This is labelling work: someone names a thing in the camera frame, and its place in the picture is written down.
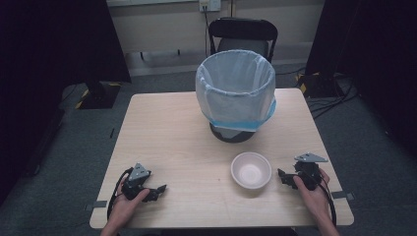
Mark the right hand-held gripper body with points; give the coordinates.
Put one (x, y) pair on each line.
(309, 168)

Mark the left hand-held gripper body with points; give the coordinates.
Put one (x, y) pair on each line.
(139, 172)

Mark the person's right hand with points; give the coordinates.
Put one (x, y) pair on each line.
(314, 196)

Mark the person's left hand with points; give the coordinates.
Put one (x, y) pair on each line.
(126, 206)

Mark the white paper bowl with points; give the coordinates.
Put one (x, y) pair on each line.
(251, 170)

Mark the grey tape strip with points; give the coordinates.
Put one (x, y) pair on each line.
(342, 195)
(97, 205)

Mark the black stand base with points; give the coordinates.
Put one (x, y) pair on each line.
(319, 86)
(100, 95)

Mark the trash bin with plastic liner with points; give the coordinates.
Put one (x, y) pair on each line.
(234, 88)

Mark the black curtain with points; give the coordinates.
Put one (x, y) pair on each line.
(49, 65)
(377, 59)

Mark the black folding chair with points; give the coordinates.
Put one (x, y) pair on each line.
(242, 30)

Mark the white wall socket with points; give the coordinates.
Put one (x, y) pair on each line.
(209, 4)

